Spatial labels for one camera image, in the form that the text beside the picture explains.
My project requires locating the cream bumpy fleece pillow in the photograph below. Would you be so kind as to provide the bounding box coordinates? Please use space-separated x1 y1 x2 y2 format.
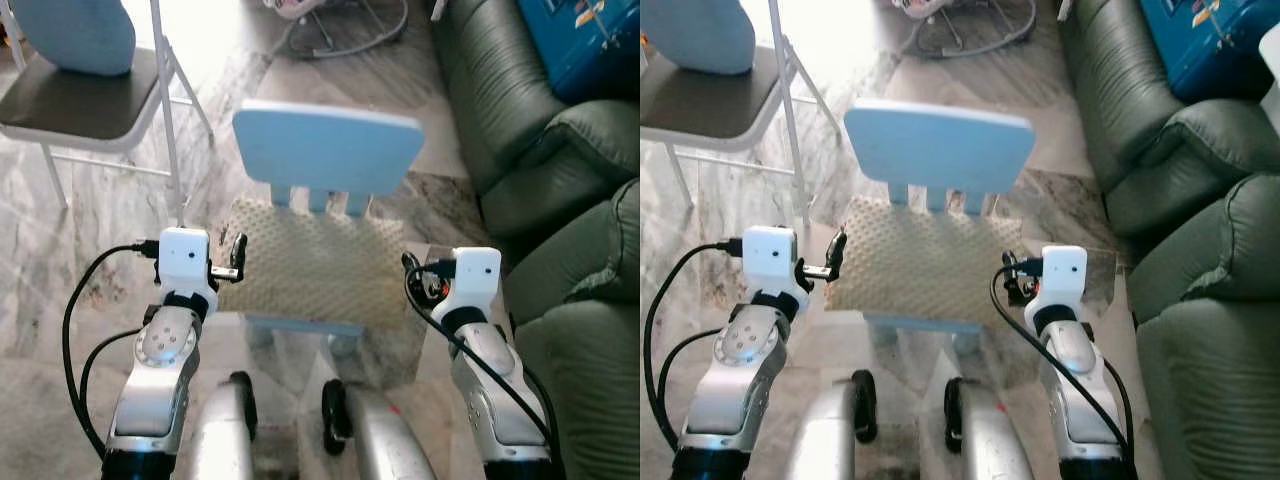
215 195 416 331
825 195 1028 326

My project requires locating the dark green leather sofa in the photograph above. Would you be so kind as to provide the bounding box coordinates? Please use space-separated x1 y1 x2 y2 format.
1125 170 1280 480
432 0 641 241
1058 0 1280 241
503 178 641 480

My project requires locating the light blue plastic chair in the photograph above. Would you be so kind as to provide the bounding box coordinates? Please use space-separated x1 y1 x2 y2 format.
843 98 1036 341
232 100 426 361

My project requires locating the silver left robot leg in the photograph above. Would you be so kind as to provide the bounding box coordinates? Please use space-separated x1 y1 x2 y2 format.
785 370 879 480
185 372 259 480

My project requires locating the silver robot leg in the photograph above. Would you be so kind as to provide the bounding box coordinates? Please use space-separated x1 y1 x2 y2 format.
185 372 259 480
943 378 1041 480
785 370 879 480
321 378 441 480

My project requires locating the silver right robot leg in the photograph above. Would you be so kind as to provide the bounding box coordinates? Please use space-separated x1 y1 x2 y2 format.
943 378 1041 480
321 378 441 480

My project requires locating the metal folding chair dark seat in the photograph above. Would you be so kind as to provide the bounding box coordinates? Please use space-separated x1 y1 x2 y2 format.
640 0 843 229
0 0 216 226

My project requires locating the black round stand base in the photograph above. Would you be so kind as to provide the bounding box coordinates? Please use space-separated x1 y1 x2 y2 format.
278 0 411 61
900 0 1038 59

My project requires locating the blue printed box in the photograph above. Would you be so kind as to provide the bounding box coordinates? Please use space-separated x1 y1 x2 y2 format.
515 0 641 106
1140 0 1280 103

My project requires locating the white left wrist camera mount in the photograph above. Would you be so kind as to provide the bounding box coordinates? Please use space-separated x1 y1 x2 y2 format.
157 228 219 301
742 225 807 299

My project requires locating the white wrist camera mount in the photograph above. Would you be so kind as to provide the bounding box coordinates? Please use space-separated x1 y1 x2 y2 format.
1030 245 1089 311
440 247 503 313
742 225 807 299
157 228 219 301

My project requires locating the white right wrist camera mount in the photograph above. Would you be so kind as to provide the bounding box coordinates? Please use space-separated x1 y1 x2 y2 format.
1030 245 1089 311
440 247 503 313

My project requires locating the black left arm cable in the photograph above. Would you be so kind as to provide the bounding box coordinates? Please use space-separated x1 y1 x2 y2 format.
660 326 726 416
61 239 161 459
644 238 746 453
78 328 146 421

